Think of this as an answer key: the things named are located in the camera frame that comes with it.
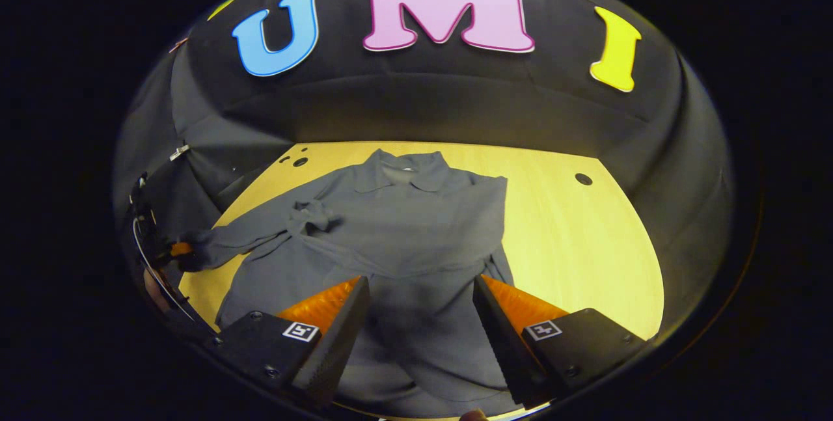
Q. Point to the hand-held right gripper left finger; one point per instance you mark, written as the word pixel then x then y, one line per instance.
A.
pixel 341 336

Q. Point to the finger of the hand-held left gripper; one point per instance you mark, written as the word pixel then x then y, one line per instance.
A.
pixel 181 249

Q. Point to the small white clip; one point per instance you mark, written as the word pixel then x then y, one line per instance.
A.
pixel 179 151

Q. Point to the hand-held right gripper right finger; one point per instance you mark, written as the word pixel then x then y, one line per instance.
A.
pixel 498 336

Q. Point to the grey button-up shirt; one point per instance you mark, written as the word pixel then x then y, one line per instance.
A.
pixel 403 232

